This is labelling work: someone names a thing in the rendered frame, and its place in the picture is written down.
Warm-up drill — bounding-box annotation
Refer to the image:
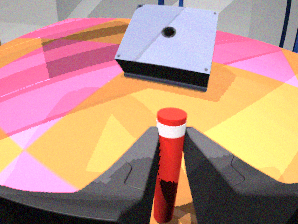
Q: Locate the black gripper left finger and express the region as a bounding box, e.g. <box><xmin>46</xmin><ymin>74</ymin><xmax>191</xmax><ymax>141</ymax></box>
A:
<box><xmin>0</xmin><ymin>127</ymin><xmax>158</xmax><ymax>224</ymax></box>

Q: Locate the grey square panel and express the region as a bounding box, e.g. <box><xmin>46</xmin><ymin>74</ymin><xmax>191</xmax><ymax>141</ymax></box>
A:
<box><xmin>114</xmin><ymin>4</ymin><xmax>218</xmax><ymax>92</ymax></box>

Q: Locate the red peg with white band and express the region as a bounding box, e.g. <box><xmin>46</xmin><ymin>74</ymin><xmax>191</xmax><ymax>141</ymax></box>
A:
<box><xmin>153</xmin><ymin>108</ymin><xmax>188</xmax><ymax>224</ymax></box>

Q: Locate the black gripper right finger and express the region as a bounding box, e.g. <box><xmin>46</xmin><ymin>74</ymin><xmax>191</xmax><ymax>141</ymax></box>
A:
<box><xmin>184</xmin><ymin>125</ymin><xmax>298</xmax><ymax>224</ymax></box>

